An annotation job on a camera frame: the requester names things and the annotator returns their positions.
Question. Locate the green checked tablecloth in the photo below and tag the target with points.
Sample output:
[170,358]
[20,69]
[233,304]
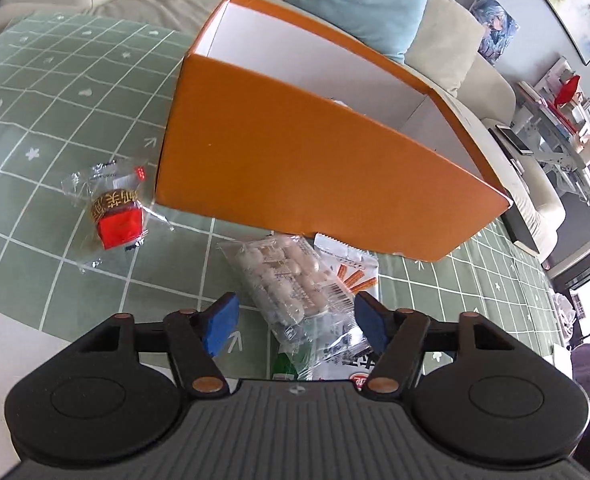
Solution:
[50,110]

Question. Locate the beige pillow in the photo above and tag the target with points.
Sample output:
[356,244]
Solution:
[445,40]

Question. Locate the clear packet with red cake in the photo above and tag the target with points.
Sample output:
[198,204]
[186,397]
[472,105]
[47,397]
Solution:
[117,220]

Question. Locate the printed figure pillow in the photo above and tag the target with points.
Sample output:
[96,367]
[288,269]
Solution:
[495,25]

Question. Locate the green sausage packet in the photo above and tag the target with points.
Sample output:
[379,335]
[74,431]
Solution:
[287,366]

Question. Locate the light blue pillow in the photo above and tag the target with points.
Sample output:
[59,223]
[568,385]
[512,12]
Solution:
[370,5]

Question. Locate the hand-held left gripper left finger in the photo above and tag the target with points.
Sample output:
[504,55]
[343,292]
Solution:
[220,325]

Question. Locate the white packet with black print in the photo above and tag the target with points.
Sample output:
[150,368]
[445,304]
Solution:
[342,355]

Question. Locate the orange cardboard box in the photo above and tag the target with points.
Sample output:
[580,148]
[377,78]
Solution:
[285,160]

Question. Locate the black notebook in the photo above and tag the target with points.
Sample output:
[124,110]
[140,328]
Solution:
[525,232]

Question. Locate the red paper ornament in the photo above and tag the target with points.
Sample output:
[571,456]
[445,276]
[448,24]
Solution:
[567,89]

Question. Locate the white packet with orange sticks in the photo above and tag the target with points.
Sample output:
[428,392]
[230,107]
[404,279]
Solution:
[350,265]

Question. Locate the smartphone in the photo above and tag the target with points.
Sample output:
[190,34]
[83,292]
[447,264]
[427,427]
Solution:
[514,140]

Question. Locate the cluttered white side table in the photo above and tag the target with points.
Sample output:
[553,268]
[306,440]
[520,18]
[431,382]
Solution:
[560,145]

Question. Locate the white script print cloth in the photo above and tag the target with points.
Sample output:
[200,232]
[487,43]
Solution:
[0,360]

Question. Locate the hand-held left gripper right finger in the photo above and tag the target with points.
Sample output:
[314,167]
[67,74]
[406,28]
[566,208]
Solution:
[372,322]

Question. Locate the clear packet of white beans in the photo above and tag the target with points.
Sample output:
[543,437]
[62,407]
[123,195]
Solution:
[285,280]

